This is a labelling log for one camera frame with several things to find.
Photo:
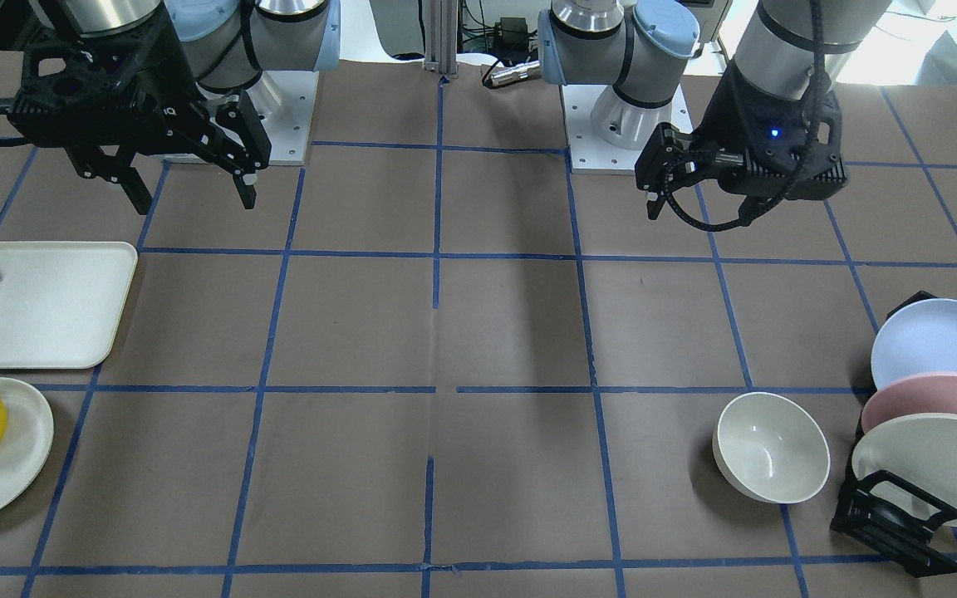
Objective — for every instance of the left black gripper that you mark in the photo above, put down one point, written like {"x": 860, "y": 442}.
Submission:
{"x": 729, "y": 112}

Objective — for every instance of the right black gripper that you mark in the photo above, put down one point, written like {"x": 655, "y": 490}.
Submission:
{"x": 164, "y": 98}

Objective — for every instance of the white bowl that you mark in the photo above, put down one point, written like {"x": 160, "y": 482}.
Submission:
{"x": 770, "y": 449}

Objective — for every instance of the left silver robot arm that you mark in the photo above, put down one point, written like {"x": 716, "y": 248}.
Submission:
{"x": 790, "y": 49}

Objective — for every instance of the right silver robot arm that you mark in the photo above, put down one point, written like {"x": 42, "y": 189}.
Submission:
{"x": 228, "y": 42}

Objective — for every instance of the silver cylindrical connector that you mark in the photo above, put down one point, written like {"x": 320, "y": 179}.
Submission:
{"x": 498, "y": 76}

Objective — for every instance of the white rectangular tray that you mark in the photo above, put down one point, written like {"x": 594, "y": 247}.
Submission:
{"x": 61, "y": 302}

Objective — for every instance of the light blue plate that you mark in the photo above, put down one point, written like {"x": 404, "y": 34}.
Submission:
{"x": 919, "y": 338}

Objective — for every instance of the white round plate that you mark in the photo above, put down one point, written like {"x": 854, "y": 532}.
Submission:
{"x": 27, "y": 440}

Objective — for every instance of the pink plate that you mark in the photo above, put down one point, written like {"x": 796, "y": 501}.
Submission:
{"x": 931, "y": 392}

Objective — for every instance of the black dish rack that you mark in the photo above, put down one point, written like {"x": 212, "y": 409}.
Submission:
{"x": 890, "y": 530}

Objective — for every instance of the cream plate in rack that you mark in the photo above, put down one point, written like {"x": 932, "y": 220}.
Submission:
{"x": 919, "y": 448}

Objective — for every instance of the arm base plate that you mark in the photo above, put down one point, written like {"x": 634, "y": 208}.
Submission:
{"x": 285, "y": 101}
{"x": 606, "y": 135}

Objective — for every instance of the aluminium frame post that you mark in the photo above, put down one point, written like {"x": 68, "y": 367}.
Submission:
{"x": 440, "y": 28}

